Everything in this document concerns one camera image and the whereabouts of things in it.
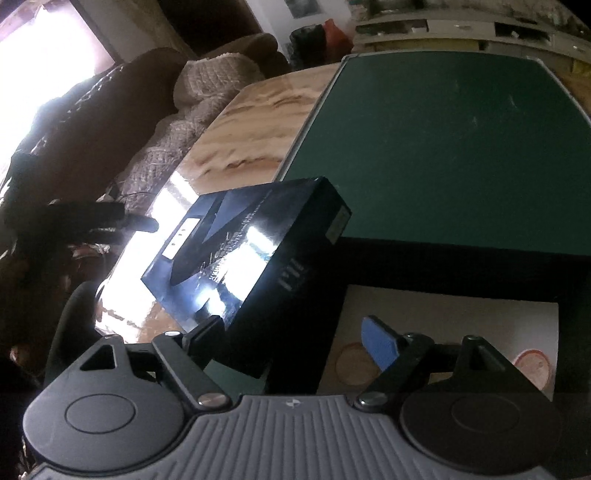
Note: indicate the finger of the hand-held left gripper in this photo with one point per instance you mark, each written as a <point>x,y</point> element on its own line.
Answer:
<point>106,216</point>

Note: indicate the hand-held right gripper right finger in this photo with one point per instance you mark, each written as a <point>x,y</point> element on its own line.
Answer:
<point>378,341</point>

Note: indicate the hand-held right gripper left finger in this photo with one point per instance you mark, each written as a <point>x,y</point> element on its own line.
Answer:
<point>207,334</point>

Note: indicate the black box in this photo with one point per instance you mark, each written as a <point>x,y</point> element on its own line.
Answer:
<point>240,240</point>
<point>461,263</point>

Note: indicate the white round container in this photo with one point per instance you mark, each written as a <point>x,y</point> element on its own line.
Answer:
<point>531,364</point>

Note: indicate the marble desktop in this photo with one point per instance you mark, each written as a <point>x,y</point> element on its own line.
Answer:
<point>258,115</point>

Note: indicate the brown sofa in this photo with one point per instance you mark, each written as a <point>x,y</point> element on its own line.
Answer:
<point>138,69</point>

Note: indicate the beige quilted blanket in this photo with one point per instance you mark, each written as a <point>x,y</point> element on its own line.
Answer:
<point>194,92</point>

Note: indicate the bright window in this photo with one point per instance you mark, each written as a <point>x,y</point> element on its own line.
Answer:
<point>41,69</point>

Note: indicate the dark green desk mat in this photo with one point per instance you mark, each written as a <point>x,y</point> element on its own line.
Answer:
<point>438,138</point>

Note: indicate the red plastic bag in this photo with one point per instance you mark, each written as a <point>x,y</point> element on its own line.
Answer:
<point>337,30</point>

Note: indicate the white tv cabinet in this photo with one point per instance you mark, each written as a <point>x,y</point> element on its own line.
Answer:
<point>461,30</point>

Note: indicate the wall picture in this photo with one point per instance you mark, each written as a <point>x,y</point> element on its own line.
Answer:
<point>302,7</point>

